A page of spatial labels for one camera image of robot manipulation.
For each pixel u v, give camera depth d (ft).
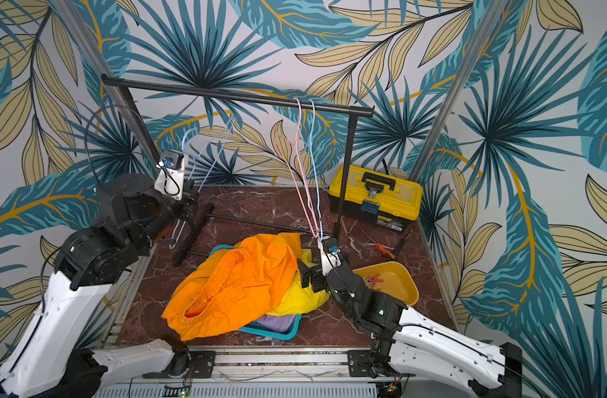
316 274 1.96
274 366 2.45
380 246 3.23
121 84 1.84
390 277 2.95
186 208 1.62
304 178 3.97
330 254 1.85
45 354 1.14
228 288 2.43
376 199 3.06
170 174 1.41
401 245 3.33
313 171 3.84
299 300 2.45
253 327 2.36
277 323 2.61
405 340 1.52
